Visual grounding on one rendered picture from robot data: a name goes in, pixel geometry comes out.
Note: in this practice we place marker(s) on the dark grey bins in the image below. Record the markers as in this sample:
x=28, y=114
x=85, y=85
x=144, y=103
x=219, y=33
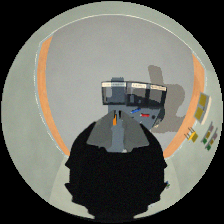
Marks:
x=117, y=93

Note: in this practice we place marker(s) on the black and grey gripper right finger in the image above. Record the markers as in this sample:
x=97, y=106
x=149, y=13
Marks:
x=138, y=136

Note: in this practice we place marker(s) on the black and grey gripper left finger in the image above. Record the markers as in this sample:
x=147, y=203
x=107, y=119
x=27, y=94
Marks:
x=97, y=134

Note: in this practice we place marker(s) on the white domino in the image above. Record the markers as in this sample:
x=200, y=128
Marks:
x=157, y=122

